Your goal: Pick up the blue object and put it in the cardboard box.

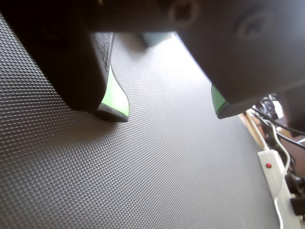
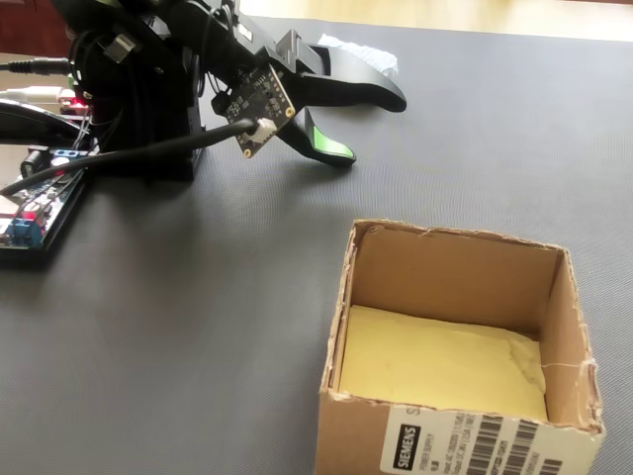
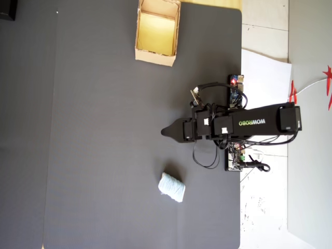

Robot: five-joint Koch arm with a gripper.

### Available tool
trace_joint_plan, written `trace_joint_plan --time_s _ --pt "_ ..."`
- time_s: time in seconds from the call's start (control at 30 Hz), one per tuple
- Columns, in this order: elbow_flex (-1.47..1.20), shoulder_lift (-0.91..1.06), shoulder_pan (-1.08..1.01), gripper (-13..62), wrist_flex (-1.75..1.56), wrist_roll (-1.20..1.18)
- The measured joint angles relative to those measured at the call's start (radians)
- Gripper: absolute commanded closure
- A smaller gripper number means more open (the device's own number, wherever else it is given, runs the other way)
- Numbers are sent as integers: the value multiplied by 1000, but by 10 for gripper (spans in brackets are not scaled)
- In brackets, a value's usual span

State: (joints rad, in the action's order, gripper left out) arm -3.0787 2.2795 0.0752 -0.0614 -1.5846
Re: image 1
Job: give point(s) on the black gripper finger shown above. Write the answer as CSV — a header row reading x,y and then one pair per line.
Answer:
x,y
243,66
59,59

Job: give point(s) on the white power strip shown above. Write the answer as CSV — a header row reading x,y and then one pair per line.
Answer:
x,y
271,176

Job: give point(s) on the black textured mat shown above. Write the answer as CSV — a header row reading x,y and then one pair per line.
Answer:
x,y
143,167

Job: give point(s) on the black plug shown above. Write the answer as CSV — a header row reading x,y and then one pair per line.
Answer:
x,y
297,206

